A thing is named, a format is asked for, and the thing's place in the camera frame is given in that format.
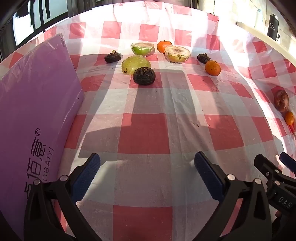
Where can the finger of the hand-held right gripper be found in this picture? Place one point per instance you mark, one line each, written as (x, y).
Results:
(266, 168)
(288, 161)

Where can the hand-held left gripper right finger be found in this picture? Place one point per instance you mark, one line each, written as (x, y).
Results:
(208, 173)

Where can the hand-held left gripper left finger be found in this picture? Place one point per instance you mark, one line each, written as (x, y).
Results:
(86, 176)

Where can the purple cardboard box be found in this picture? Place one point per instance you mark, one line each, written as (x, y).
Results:
(34, 104)

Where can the orange tangerine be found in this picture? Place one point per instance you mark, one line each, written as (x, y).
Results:
(289, 118)
(212, 68)
(164, 46)

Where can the small shrivelled dark fruit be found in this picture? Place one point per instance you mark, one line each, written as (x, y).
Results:
(112, 57)
(203, 58)

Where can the green apple half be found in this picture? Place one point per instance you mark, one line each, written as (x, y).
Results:
(142, 49)
(135, 64)

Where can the pale apple half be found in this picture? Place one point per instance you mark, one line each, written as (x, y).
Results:
(177, 54)

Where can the brown wrinkled fruit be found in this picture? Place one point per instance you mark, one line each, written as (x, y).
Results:
(281, 100)

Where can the red white checked tablecloth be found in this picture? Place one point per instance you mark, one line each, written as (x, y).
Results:
(148, 134)

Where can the round dark dried fruit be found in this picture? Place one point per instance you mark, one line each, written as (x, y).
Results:
(143, 75)

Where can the white ledge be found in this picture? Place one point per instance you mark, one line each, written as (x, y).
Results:
(266, 38)

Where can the black bottle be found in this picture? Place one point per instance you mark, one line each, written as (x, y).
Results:
(273, 26)

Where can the white spray bottle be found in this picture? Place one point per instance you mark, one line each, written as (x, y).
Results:
(259, 18)

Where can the glass window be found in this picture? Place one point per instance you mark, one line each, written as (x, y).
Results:
(25, 25)

